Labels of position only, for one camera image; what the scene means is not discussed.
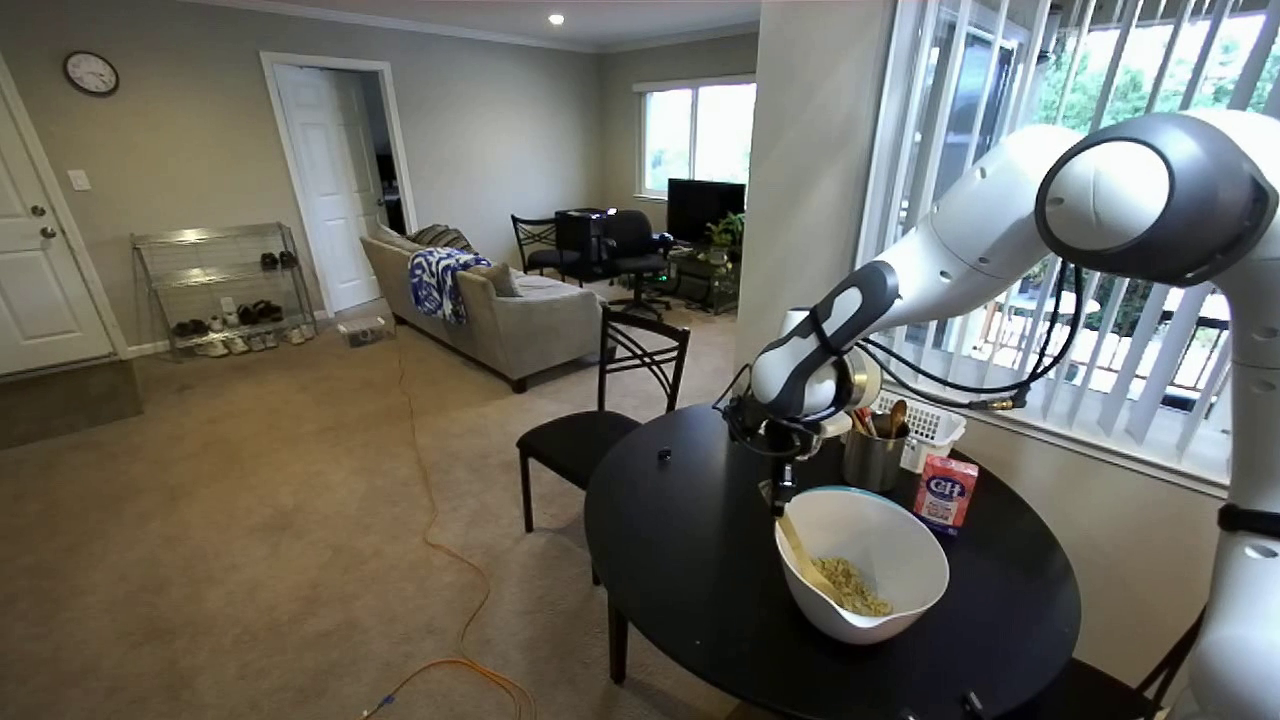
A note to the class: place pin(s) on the black office chair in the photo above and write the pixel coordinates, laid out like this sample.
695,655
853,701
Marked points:
641,252

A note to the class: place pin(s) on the black metal dining chair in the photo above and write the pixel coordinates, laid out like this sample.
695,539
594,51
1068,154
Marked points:
582,442

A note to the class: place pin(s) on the chrome shoe rack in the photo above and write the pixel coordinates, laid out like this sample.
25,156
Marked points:
221,285

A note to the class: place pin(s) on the white light switch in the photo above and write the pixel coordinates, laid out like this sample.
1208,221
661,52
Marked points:
80,176

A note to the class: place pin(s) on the recessed ceiling light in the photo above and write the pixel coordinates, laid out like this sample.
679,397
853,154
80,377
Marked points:
558,16

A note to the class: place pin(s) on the yellow macaroni pasta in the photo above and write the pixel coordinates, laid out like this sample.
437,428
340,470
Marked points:
853,586

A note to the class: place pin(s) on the brown wooden spoon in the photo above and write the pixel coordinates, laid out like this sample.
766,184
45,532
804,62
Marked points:
896,419

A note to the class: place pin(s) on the white open interior door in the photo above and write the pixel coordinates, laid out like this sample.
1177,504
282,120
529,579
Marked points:
327,184

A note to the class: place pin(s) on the white panelled entrance door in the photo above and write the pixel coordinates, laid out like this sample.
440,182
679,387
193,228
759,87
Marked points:
41,252

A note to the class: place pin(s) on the pink C&H sugar box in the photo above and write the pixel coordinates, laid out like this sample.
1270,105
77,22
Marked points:
944,492

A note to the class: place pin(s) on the white vertical window blinds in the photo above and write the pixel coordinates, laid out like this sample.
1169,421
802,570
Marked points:
1145,361

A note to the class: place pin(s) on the grey utensil holder canister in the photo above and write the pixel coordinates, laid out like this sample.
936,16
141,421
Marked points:
872,467

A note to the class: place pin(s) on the round wall clock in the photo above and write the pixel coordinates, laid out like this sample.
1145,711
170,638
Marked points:
90,73

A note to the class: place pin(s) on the blue patterned blanket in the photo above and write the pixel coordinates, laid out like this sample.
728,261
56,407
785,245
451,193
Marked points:
440,280

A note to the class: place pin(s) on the round black table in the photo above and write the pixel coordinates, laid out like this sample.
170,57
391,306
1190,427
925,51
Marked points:
695,562

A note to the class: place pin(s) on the black ladder-back chair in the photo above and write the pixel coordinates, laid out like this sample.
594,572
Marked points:
536,245

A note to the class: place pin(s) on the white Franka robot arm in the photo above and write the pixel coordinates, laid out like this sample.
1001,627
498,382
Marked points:
973,227

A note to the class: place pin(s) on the long light wooden spoon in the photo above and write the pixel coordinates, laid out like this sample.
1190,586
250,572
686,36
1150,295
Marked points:
802,555

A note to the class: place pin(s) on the brown doormat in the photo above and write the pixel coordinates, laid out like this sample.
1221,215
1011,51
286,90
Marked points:
66,403

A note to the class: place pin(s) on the black television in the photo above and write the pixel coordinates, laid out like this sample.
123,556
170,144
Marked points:
704,211

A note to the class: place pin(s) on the white plastic basket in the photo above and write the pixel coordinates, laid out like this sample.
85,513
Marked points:
933,427

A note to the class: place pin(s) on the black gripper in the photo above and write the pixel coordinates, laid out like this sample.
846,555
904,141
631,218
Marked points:
773,433

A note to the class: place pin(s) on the grey sofa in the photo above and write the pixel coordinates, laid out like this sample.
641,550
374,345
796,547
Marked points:
524,327

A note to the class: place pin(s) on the black chair beside robot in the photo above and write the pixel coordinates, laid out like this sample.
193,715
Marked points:
1085,695

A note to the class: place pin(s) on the red silicone spatula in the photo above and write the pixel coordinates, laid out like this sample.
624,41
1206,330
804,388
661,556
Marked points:
862,419

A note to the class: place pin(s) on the green house plant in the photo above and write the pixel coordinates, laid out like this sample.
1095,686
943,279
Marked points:
727,242

